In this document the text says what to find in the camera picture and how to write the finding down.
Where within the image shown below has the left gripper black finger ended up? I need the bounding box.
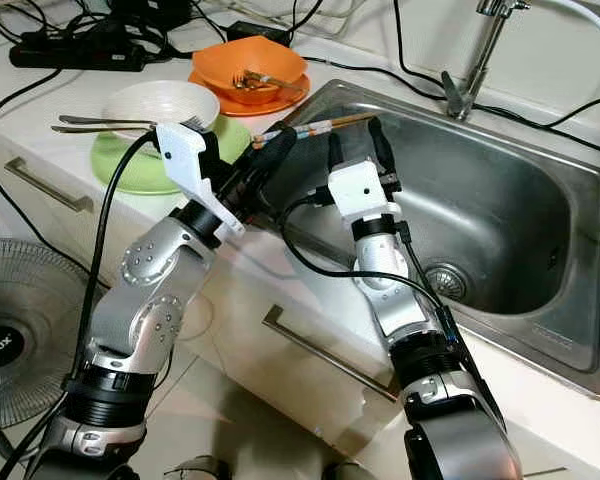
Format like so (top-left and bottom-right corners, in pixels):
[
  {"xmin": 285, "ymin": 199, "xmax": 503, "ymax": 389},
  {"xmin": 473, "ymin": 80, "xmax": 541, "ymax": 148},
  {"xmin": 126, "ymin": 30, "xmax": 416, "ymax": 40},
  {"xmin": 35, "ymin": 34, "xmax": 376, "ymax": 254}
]
[
  {"xmin": 240, "ymin": 155, "xmax": 286, "ymax": 196},
  {"xmin": 255, "ymin": 127, "xmax": 298, "ymax": 163}
]

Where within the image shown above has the patterned wooden chopstick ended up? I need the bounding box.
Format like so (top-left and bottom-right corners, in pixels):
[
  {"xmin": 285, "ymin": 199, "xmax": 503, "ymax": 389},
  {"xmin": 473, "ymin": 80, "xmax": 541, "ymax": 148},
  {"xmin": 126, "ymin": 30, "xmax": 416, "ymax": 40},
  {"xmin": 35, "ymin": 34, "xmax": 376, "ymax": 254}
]
[
  {"xmin": 252, "ymin": 115, "xmax": 376, "ymax": 150},
  {"xmin": 252, "ymin": 112, "xmax": 378, "ymax": 149}
]

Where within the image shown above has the light green plate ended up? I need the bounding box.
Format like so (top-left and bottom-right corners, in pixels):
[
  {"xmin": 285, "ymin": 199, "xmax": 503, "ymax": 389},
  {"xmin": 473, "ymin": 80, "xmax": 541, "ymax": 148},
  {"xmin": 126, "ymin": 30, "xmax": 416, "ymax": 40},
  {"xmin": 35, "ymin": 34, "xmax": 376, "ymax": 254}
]
[{"xmin": 90, "ymin": 115, "xmax": 253, "ymax": 194}]

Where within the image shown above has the white ribbed bowl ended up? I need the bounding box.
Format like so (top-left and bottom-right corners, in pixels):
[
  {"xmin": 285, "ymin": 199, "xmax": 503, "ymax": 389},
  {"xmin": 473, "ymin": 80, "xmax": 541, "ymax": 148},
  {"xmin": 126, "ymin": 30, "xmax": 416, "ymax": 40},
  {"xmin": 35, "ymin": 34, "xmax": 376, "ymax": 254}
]
[{"xmin": 102, "ymin": 80, "xmax": 221, "ymax": 151}]

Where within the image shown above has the metal fork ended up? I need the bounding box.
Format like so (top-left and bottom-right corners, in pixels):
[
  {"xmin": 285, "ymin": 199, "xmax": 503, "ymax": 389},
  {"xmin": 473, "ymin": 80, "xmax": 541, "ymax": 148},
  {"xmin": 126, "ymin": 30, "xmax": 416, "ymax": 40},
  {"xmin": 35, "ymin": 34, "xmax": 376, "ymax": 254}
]
[{"xmin": 58, "ymin": 114, "xmax": 203, "ymax": 131}]

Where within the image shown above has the white kitchen cabinet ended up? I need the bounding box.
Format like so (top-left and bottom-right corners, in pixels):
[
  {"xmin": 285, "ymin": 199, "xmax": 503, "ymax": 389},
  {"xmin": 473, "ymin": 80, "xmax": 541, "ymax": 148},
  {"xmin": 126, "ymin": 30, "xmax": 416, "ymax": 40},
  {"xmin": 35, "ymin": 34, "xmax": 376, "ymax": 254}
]
[{"xmin": 0, "ymin": 135, "xmax": 600, "ymax": 480}]

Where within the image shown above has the orange plate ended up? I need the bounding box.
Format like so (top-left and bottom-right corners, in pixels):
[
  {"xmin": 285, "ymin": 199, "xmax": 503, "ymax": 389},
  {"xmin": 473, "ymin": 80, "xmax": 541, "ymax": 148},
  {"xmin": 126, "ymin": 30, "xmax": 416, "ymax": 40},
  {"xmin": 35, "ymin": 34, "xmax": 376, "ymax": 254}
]
[{"xmin": 188, "ymin": 68, "xmax": 309, "ymax": 118}]

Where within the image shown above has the gold fork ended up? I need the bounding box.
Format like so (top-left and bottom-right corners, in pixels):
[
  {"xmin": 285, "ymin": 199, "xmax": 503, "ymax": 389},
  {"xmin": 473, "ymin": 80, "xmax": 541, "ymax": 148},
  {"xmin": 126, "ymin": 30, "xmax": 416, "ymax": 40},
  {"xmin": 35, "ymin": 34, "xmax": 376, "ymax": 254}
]
[{"xmin": 233, "ymin": 70, "xmax": 309, "ymax": 96}]

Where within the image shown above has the chrome faucet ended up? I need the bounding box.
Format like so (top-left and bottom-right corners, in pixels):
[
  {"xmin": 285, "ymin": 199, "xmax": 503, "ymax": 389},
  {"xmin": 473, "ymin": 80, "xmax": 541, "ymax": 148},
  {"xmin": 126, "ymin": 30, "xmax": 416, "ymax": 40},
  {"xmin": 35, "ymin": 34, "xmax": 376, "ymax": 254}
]
[{"xmin": 442, "ymin": 0, "xmax": 531, "ymax": 121}]

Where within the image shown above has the orange bowl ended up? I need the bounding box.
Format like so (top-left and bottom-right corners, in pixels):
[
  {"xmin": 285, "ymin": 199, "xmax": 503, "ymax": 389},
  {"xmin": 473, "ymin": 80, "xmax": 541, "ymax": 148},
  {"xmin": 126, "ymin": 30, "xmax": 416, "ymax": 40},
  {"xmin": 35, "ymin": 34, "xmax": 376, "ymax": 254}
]
[{"xmin": 192, "ymin": 36, "xmax": 309, "ymax": 105}]

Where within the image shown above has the small black power adapter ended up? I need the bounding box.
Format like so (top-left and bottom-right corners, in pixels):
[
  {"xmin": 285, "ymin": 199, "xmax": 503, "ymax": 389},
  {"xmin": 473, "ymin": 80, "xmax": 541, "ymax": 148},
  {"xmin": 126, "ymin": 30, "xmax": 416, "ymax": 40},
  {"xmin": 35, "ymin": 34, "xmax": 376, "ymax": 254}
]
[{"xmin": 225, "ymin": 20, "xmax": 291, "ymax": 46}]

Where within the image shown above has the round metal sink drain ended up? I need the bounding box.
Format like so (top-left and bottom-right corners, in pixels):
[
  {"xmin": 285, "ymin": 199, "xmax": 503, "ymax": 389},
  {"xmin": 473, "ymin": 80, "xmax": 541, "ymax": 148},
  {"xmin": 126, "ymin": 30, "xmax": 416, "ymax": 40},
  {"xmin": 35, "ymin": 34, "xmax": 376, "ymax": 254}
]
[{"xmin": 425, "ymin": 262, "xmax": 472, "ymax": 304}]

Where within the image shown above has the stainless steel sink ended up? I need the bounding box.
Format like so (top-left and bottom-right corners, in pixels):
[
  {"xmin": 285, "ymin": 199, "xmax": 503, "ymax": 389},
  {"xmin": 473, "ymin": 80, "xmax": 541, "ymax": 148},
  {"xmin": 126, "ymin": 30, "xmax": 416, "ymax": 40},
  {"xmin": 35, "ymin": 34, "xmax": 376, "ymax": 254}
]
[{"xmin": 245, "ymin": 78, "xmax": 600, "ymax": 401}]

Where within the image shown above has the large black power adapter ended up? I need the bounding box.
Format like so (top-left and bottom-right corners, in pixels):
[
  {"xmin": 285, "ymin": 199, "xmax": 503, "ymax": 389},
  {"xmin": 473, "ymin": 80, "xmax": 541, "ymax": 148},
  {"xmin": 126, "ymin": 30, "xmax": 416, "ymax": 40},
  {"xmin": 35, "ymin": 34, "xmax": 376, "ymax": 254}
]
[{"xmin": 110, "ymin": 0, "xmax": 191, "ymax": 31}]

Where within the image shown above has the black power strip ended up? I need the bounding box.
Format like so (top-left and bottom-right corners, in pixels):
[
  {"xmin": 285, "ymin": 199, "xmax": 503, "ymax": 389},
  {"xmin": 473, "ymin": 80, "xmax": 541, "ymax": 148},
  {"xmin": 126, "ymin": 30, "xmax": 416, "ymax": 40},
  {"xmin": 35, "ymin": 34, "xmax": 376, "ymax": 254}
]
[{"xmin": 8, "ymin": 25, "xmax": 149, "ymax": 71}]

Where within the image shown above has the grey floor fan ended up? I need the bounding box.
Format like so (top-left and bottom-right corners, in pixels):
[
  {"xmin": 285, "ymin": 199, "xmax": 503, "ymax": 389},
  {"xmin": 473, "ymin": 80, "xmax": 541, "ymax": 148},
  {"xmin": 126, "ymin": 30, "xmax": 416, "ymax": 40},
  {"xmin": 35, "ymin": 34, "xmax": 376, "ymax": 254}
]
[{"xmin": 0, "ymin": 237, "xmax": 86, "ymax": 461}]

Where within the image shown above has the grey robot left foot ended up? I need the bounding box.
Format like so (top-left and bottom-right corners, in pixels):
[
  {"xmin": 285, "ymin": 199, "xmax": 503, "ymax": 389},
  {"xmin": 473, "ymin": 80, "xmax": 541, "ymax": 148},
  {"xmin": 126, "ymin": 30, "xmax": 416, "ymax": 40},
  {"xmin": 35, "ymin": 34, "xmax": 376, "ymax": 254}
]
[{"xmin": 173, "ymin": 455, "xmax": 233, "ymax": 480}]

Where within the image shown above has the grey robot foot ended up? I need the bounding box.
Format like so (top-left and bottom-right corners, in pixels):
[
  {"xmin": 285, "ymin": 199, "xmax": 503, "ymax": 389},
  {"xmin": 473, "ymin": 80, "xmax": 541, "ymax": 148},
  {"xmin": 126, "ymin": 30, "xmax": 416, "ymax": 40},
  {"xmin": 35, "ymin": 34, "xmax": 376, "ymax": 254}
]
[
  {"xmin": 323, "ymin": 461, "xmax": 373, "ymax": 480},
  {"xmin": 173, "ymin": 455, "xmax": 233, "ymax": 480}
]

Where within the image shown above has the grey robot right foot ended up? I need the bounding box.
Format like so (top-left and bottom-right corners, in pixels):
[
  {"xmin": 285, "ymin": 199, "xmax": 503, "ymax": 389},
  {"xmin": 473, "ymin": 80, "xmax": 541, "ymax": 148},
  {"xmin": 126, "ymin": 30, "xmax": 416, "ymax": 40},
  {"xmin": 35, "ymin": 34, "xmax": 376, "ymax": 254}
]
[{"xmin": 323, "ymin": 461, "xmax": 373, "ymax": 480}]

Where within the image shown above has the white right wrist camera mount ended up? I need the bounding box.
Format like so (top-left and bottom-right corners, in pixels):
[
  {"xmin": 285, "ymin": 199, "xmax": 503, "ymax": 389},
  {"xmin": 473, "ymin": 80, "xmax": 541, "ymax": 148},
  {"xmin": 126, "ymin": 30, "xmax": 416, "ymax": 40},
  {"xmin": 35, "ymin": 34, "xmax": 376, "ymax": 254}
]
[{"xmin": 328, "ymin": 158, "xmax": 391, "ymax": 223}]

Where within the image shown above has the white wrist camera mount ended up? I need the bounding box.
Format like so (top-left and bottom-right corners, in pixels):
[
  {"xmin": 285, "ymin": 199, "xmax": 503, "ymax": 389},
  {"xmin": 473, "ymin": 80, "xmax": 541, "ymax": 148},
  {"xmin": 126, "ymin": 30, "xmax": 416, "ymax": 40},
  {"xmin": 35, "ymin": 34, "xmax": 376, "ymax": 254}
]
[
  {"xmin": 328, "ymin": 158, "xmax": 391, "ymax": 223},
  {"xmin": 157, "ymin": 122, "xmax": 246, "ymax": 246}
]

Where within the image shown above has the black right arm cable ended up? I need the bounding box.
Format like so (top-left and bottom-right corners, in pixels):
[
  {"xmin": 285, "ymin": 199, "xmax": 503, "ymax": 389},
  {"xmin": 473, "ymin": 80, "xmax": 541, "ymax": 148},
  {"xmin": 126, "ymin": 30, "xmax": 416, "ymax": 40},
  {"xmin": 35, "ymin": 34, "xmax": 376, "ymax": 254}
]
[{"xmin": 278, "ymin": 192, "xmax": 466, "ymax": 361}]

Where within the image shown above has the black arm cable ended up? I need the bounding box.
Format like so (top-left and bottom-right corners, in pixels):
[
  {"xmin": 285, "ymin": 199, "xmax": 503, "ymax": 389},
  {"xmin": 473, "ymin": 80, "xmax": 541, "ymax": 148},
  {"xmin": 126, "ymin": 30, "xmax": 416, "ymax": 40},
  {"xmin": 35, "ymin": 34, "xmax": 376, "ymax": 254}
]
[
  {"xmin": 0, "ymin": 130, "xmax": 166, "ymax": 480},
  {"xmin": 278, "ymin": 192, "xmax": 466, "ymax": 361}
]

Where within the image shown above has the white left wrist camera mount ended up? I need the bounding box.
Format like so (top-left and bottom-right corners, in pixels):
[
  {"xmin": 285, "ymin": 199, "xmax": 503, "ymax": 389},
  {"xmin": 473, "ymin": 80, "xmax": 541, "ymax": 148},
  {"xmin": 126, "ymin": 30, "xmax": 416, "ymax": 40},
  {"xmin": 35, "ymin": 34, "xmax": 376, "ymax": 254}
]
[{"xmin": 157, "ymin": 122, "xmax": 246, "ymax": 246}]

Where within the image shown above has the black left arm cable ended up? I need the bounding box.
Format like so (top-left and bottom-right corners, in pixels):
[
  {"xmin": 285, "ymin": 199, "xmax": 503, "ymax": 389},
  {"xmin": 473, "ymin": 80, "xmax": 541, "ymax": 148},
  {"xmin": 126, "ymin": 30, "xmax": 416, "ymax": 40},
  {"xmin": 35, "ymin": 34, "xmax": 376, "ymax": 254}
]
[{"xmin": 0, "ymin": 130, "xmax": 166, "ymax": 480}]

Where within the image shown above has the long silver cabinet handle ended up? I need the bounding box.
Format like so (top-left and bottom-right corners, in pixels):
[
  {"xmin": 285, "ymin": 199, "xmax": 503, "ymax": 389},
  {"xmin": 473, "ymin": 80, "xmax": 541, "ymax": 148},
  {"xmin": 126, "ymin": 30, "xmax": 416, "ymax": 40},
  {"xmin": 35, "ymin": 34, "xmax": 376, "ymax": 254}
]
[{"xmin": 262, "ymin": 304, "xmax": 403, "ymax": 403}]

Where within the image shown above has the short silver cabinet handle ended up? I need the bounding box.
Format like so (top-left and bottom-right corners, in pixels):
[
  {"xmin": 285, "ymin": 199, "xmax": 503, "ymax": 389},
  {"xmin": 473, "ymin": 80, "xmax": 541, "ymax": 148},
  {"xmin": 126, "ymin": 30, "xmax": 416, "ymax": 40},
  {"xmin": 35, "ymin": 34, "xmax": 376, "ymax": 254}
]
[{"xmin": 4, "ymin": 156, "xmax": 94, "ymax": 213}]

